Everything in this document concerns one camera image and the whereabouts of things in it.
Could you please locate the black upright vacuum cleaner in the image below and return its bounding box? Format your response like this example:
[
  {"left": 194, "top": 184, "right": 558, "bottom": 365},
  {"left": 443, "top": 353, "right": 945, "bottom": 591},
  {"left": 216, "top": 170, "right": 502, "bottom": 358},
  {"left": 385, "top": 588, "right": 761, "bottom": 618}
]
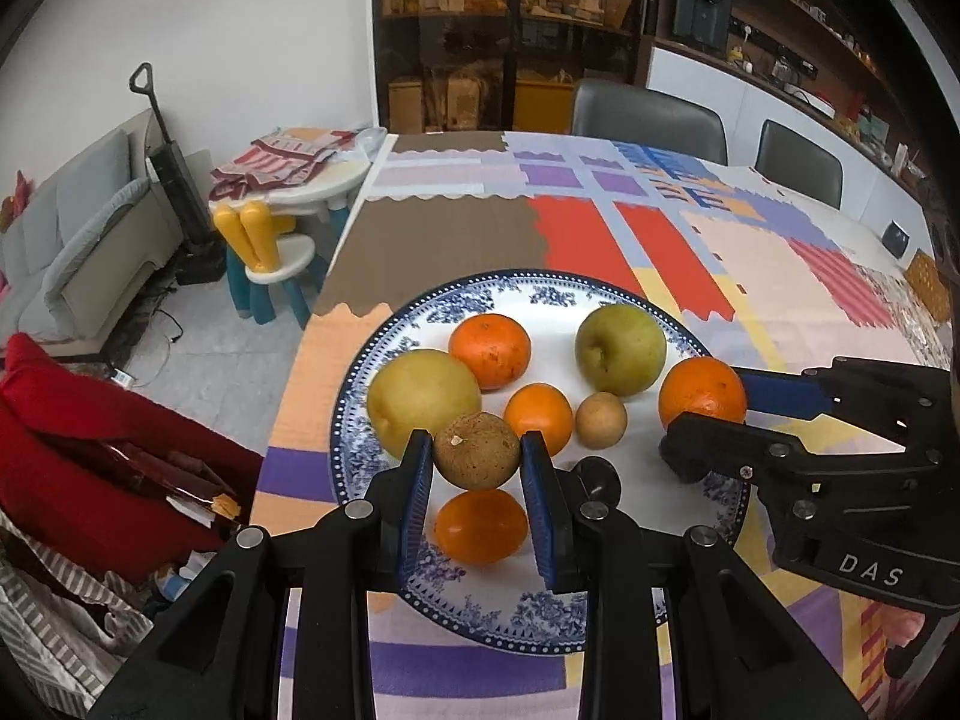
[{"left": 128, "top": 61, "right": 227, "bottom": 286}]

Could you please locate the blue and white plate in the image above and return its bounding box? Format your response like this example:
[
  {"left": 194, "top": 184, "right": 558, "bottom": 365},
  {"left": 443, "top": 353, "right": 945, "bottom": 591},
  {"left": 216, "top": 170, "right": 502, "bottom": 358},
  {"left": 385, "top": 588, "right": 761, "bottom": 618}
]
[{"left": 329, "top": 267, "right": 752, "bottom": 654}]

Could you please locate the person's right hand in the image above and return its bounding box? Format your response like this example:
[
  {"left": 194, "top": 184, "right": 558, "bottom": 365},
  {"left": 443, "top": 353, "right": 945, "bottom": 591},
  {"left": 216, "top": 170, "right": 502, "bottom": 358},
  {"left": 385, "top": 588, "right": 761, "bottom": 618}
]
[{"left": 880, "top": 603, "right": 928, "bottom": 647}]

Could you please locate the small orange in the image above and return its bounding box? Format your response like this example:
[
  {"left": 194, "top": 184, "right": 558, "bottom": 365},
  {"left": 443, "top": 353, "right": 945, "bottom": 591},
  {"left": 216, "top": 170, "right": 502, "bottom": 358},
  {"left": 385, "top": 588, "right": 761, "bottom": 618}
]
[
  {"left": 434, "top": 488, "right": 529, "bottom": 568},
  {"left": 502, "top": 382, "right": 575, "bottom": 459}
]

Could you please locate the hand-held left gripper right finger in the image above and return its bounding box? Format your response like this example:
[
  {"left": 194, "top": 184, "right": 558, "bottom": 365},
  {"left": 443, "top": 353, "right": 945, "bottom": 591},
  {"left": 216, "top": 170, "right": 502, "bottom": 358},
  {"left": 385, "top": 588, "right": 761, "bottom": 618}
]
[{"left": 521, "top": 430, "right": 865, "bottom": 720}]

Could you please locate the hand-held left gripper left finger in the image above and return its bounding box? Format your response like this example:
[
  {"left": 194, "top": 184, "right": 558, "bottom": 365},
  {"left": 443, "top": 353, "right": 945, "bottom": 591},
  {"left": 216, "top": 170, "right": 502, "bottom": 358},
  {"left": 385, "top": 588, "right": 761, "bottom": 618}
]
[{"left": 90, "top": 430, "right": 437, "bottom": 720}]

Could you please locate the glass door cabinet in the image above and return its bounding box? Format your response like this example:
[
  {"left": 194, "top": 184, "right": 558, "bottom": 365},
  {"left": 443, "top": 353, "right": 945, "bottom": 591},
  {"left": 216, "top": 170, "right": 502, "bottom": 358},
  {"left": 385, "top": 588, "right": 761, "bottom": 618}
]
[{"left": 370, "top": 0, "right": 655, "bottom": 137}]

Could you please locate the wicker basket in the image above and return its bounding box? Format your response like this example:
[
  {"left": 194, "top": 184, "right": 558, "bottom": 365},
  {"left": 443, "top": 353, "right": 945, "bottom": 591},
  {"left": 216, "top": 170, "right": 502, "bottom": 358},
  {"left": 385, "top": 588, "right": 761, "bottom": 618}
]
[{"left": 905, "top": 250, "right": 955, "bottom": 325}]

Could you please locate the white counter cabinet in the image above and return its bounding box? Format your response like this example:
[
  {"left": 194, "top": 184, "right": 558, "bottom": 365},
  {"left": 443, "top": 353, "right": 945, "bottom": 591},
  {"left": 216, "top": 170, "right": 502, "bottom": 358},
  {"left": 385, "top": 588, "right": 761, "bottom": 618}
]
[{"left": 647, "top": 36, "right": 935, "bottom": 245}]

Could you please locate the grey chair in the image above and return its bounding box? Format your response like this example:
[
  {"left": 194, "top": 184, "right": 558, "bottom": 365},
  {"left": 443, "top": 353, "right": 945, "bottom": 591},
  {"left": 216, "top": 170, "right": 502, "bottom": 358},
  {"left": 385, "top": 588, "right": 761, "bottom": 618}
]
[
  {"left": 571, "top": 78, "right": 729, "bottom": 166},
  {"left": 753, "top": 119, "right": 845, "bottom": 212}
]

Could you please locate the large orange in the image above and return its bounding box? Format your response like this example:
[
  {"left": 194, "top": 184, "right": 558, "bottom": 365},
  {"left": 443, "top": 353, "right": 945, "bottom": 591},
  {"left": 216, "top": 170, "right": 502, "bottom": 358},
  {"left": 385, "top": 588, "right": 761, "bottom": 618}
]
[{"left": 658, "top": 356, "right": 749, "bottom": 433}]

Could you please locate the yellow pear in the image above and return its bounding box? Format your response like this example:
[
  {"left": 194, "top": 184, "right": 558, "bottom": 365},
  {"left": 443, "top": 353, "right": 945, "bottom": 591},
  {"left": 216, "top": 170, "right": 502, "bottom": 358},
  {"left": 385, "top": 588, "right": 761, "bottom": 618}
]
[{"left": 365, "top": 348, "right": 484, "bottom": 464}]

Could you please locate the yellow and white child chair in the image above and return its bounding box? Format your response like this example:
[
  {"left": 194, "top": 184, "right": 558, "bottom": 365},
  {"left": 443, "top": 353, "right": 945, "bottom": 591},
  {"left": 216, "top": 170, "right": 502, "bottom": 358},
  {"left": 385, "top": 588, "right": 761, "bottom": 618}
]
[{"left": 213, "top": 199, "right": 317, "bottom": 326}]

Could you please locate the red striped folded cloth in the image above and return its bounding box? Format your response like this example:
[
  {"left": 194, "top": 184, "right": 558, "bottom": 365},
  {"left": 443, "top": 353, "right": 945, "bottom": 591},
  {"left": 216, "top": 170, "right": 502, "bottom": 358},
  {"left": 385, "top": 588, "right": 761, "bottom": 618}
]
[{"left": 209, "top": 127, "right": 362, "bottom": 200}]

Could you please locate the medium orange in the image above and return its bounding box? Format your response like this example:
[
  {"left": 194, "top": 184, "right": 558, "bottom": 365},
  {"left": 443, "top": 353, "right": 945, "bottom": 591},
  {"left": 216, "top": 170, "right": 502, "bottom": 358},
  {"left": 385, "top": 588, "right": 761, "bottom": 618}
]
[{"left": 448, "top": 312, "right": 533, "bottom": 392}]

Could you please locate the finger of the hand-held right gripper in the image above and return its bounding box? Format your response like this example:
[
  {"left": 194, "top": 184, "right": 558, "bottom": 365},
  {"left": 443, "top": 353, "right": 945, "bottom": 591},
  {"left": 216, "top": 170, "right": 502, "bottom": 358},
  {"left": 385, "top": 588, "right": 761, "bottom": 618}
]
[
  {"left": 658, "top": 412, "right": 914, "bottom": 501},
  {"left": 739, "top": 357, "right": 947, "bottom": 430}
]

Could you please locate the grey sofa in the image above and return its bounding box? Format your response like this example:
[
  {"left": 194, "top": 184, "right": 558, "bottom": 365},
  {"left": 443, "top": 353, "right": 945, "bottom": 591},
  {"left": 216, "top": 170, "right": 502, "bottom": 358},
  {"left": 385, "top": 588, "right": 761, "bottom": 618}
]
[{"left": 0, "top": 108, "right": 186, "bottom": 362}]

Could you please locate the grey striped cloth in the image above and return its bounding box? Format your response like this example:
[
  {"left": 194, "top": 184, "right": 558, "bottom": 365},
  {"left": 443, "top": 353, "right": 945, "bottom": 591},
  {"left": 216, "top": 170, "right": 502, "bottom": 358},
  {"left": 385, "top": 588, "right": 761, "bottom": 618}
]
[{"left": 0, "top": 521, "right": 155, "bottom": 715}]

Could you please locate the dark purple fruit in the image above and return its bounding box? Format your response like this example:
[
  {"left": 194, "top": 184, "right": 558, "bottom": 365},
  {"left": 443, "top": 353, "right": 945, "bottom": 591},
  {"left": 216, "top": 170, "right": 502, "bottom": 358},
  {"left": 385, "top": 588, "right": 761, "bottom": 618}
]
[{"left": 573, "top": 455, "right": 623, "bottom": 512}]

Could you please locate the green pear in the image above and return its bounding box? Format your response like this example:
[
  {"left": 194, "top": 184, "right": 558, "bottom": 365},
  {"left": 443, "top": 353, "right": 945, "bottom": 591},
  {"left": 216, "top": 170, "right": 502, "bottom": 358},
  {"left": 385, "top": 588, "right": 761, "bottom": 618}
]
[{"left": 574, "top": 304, "right": 668, "bottom": 398}]

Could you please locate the mosaic patterned cloth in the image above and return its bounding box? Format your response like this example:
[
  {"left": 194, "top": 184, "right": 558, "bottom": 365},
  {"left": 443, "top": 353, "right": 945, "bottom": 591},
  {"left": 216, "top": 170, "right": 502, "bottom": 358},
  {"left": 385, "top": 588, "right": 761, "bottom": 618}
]
[{"left": 859, "top": 266, "right": 950, "bottom": 365}]

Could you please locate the black countertop appliance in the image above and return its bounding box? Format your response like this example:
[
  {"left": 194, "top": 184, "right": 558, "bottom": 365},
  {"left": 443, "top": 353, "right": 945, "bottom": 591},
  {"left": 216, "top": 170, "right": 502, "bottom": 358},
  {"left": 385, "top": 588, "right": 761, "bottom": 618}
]
[{"left": 672, "top": 0, "right": 734, "bottom": 55}]

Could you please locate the black floor cable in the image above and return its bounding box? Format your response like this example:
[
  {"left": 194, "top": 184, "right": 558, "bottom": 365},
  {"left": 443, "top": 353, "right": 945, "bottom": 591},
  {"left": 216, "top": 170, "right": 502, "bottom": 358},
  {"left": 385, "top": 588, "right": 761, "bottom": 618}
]
[{"left": 111, "top": 304, "right": 186, "bottom": 392}]

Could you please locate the brown round fruit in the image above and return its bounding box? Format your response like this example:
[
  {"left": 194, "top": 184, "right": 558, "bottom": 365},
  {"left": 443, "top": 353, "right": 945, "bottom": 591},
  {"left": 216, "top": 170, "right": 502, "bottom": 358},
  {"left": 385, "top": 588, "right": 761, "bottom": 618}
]
[
  {"left": 433, "top": 412, "right": 522, "bottom": 489},
  {"left": 574, "top": 391, "right": 629, "bottom": 448}
]

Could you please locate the small white child table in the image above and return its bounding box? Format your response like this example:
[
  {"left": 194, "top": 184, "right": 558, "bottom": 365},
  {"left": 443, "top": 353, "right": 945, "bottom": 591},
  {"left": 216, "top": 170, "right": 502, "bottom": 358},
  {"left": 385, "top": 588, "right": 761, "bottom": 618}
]
[{"left": 209, "top": 156, "right": 374, "bottom": 245}]

